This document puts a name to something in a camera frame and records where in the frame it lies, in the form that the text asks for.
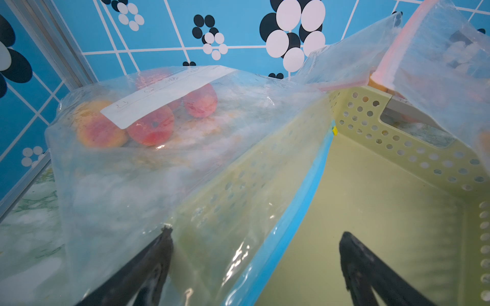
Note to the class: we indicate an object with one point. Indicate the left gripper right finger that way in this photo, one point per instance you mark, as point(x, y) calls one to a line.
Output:
point(366, 274)

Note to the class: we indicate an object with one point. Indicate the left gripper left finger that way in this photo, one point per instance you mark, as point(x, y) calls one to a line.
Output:
point(142, 279)

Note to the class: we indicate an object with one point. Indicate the pale green plastic basket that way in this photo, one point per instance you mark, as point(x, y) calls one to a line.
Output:
point(265, 224)

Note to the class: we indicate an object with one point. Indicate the clear zip-top bag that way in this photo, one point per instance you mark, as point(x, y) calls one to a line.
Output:
point(115, 201)

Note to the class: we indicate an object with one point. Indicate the pink red peach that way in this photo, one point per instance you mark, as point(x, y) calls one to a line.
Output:
point(202, 102)

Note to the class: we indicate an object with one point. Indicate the yellow orange peach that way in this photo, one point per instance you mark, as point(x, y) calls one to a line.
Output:
point(153, 129)

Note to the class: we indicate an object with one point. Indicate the orange red cracked peach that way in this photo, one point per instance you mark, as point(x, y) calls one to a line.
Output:
point(93, 129)

